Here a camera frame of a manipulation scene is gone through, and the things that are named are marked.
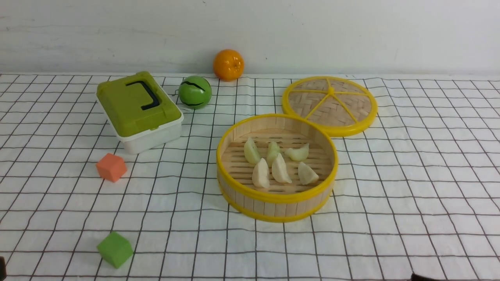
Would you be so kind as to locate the woven bamboo steamer lid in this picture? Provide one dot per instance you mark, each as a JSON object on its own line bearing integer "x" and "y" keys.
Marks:
{"x": 338, "y": 106}

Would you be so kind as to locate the green lidded white box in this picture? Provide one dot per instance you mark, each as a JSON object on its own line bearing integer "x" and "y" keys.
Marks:
{"x": 141, "y": 113}

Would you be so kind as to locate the white black-grid tablecloth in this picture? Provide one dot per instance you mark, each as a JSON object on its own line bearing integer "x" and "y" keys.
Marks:
{"x": 416, "y": 192}

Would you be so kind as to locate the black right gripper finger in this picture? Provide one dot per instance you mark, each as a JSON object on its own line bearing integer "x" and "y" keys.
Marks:
{"x": 417, "y": 277}

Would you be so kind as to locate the orange foam cube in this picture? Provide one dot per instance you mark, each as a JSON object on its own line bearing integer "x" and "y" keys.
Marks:
{"x": 111, "y": 167}

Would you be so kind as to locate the bamboo steamer tray yellow rim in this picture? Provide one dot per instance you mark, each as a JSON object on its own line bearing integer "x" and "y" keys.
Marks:
{"x": 281, "y": 202}

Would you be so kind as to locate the green foam cube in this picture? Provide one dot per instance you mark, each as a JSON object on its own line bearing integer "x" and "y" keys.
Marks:
{"x": 115, "y": 249}

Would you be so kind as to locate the green toy ball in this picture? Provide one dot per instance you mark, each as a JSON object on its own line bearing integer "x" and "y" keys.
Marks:
{"x": 195, "y": 92}

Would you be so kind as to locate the white dumpling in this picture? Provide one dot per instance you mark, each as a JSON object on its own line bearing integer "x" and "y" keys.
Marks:
{"x": 279, "y": 170}
{"x": 260, "y": 175}
{"x": 306, "y": 174}

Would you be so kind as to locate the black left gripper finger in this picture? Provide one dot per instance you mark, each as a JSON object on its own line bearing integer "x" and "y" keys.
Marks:
{"x": 3, "y": 269}

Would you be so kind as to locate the orange toy fruit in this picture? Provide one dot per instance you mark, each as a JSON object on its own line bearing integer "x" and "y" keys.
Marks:
{"x": 228, "y": 65}

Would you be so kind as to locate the green dumpling small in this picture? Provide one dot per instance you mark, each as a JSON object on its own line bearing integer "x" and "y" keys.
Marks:
{"x": 298, "y": 155}

